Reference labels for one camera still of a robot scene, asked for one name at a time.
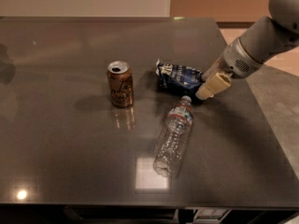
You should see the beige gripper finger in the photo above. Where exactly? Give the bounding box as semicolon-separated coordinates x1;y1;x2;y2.
202;58;224;81
195;73;232;100

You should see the blue chip bag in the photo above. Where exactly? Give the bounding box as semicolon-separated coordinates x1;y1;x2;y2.
156;60;204;96

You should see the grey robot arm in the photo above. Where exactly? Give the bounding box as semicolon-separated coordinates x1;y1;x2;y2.
195;0;299;100

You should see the clear plastic water bottle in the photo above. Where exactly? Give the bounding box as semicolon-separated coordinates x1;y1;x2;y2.
153;96;193;177

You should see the bronze LaCroix soda can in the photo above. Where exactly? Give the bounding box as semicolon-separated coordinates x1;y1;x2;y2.
107;61;134;107

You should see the white label under table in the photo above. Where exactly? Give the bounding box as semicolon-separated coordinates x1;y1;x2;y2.
195;208;228;220

